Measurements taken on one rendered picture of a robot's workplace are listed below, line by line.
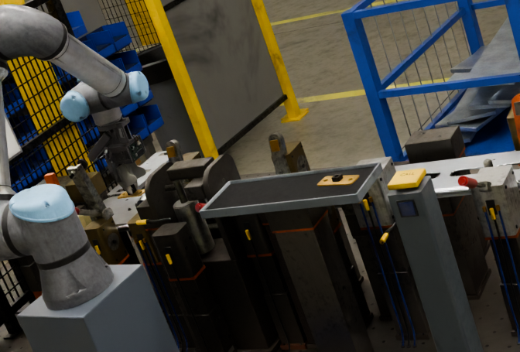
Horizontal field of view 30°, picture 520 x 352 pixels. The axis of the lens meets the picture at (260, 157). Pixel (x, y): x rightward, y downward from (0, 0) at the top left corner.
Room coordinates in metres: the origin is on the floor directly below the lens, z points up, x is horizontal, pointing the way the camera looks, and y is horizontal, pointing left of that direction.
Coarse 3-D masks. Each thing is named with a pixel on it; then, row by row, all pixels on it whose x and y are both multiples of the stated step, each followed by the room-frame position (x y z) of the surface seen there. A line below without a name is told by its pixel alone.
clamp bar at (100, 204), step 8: (80, 160) 2.40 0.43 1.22; (72, 168) 2.37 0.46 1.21; (80, 168) 2.37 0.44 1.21; (72, 176) 2.36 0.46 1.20; (80, 176) 2.36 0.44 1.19; (88, 176) 2.38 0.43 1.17; (80, 184) 2.38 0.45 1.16; (88, 184) 2.37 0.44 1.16; (80, 192) 2.39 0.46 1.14; (88, 192) 2.37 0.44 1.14; (96, 192) 2.39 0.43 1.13; (88, 200) 2.38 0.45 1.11; (96, 200) 2.37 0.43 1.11; (96, 208) 2.38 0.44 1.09; (104, 208) 2.39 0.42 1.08
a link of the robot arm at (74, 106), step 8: (80, 88) 2.39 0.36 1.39; (88, 88) 2.37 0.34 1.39; (64, 96) 2.37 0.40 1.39; (72, 96) 2.36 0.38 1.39; (80, 96) 2.36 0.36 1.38; (88, 96) 2.36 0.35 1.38; (96, 96) 2.35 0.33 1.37; (64, 104) 2.36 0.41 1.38; (72, 104) 2.35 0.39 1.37; (80, 104) 2.35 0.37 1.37; (88, 104) 2.36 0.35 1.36; (96, 104) 2.35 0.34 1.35; (64, 112) 2.37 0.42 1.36; (72, 112) 2.36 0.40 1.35; (80, 112) 2.35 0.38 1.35; (88, 112) 2.36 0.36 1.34; (96, 112) 2.38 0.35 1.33; (72, 120) 2.36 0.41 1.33; (80, 120) 2.36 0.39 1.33
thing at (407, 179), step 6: (396, 174) 1.73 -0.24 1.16; (402, 174) 1.72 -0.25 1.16; (408, 174) 1.71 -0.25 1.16; (414, 174) 1.70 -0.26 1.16; (420, 174) 1.69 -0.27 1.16; (396, 180) 1.70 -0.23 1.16; (402, 180) 1.69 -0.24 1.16; (408, 180) 1.69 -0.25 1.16; (414, 180) 1.68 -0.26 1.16; (420, 180) 1.68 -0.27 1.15; (390, 186) 1.70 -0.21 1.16; (396, 186) 1.69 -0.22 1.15; (402, 186) 1.68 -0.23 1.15; (408, 186) 1.68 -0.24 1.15; (414, 186) 1.67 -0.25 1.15
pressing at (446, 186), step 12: (468, 156) 2.08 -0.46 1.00; (480, 156) 2.05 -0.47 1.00; (492, 156) 2.02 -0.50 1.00; (504, 156) 2.00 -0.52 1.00; (516, 156) 1.98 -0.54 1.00; (396, 168) 2.15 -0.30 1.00; (408, 168) 2.13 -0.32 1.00; (420, 168) 2.10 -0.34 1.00; (432, 168) 2.08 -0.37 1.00; (444, 168) 2.05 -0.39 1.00; (456, 168) 2.03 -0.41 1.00; (468, 168) 2.01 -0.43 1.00; (480, 168) 1.99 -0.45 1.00; (432, 180) 2.01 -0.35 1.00; (444, 180) 1.99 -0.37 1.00; (456, 180) 1.97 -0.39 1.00; (516, 180) 1.85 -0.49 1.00; (444, 192) 1.93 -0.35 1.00; (456, 192) 1.92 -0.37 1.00; (468, 192) 1.90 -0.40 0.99; (108, 204) 2.64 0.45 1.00; (120, 204) 2.60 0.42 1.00; (132, 204) 2.57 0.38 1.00; (120, 216) 2.51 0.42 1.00; (132, 216) 2.47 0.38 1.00; (120, 228) 2.42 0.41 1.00
